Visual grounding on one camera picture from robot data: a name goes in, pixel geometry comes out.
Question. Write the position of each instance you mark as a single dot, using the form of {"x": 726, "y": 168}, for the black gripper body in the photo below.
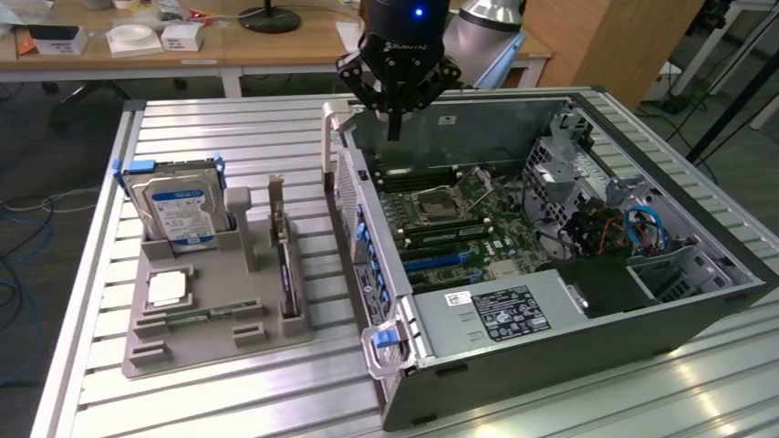
{"x": 401, "y": 41}

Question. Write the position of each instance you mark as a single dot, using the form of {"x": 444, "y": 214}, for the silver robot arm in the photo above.
{"x": 487, "y": 13}

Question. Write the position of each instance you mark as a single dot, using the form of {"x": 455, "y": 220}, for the white paper box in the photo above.
{"x": 349, "y": 41}

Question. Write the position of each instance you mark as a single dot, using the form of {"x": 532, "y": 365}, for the wooden desk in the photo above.
{"x": 273, "y": 45}

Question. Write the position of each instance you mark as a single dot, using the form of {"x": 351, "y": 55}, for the installed RAM stick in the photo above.
{"x": 401, "y": 172}
{"x": 449, "y": 235}

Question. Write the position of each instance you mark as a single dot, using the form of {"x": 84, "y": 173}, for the black lamp base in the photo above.
{"x": 271, "y": 20}

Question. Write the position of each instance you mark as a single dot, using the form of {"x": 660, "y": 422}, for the metal socket cover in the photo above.
{"x": 475, "y": 187}

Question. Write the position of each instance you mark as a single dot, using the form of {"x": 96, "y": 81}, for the CPU socket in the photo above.
{"x": 435, "y": 205}

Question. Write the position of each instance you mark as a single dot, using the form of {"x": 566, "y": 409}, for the white paper label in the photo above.
{"x": 197, "y": 61}

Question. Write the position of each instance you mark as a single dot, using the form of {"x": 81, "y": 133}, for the small white box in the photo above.
{"x": 181, "y": 38}

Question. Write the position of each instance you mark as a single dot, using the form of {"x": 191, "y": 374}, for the wooden cabinet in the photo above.
{"x": 627, "y": 45}

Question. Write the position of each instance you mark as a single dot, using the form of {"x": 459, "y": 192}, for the green motherboard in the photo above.
{"x": 514, "y": 228}

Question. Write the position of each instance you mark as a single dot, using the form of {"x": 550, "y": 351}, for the blue expansion slot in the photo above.
{"x": 435, "y": 262}

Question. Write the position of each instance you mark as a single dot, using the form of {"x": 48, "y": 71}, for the white round container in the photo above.
{"x": 133, "y": 41}

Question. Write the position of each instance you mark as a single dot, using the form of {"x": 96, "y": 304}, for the hard disk in blue caddy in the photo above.
{"x": 179, "y": 210}

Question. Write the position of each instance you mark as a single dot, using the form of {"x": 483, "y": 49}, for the black tripod stand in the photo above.
{"x": 699, "y": 148}

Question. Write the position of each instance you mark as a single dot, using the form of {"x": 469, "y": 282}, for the black chair base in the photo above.
{"x": 85, "y": 93}

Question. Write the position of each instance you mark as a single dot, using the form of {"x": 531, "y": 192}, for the grey parts rack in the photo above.
{"x": 225, "y": 283}

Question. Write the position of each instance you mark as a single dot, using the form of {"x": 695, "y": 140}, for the grey power supply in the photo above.
{"x": 504, "y": 310}

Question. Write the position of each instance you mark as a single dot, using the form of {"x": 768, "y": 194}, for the white box with black top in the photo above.
{"x": 57, "y": 41}

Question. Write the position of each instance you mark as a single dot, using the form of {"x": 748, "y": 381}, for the silver CPU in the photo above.
{"x": 167, "y": 289}

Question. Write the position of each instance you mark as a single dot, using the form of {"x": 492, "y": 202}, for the grey disk bay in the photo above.
{"x": 663, "y": 269}

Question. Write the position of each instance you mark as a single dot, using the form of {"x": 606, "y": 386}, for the green RAM stick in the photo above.
{"x": 200, "y": 314}

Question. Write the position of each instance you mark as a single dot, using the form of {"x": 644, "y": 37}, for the orange card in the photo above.
{"x": 24, "y": 45}

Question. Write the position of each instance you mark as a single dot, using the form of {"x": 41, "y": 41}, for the black open PC case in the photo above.
{"x": 547, "y": 365}

